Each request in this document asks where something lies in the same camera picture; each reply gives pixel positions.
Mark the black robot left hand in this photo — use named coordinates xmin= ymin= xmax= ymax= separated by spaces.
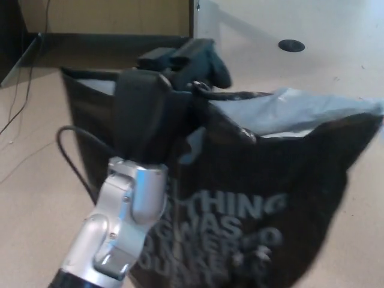
xmin=112 ymin=38 xmax=233 ymax=164

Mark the black printed plastic bag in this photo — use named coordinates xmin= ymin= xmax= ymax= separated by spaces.
xmin=61 ymin=66 xmax=384 ymax=288

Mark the dark wooden desk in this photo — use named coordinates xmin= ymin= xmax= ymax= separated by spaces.
xmin=0 ymin=0 xmax=217 ymax=88

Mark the black round floor cover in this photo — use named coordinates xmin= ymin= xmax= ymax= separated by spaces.
xmin=278 ymin=38 xmax=306 ymax=53

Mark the thin black floor cable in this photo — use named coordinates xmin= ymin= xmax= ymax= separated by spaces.
xmin=0 ymin=0 xmax=51 ymax=135
xmin=7 ymin=67 xmax=22 ymax=124

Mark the thin grey floor cable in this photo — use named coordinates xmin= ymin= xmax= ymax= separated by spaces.
xmin=0 ymin=139 xmax=59 ymax=183

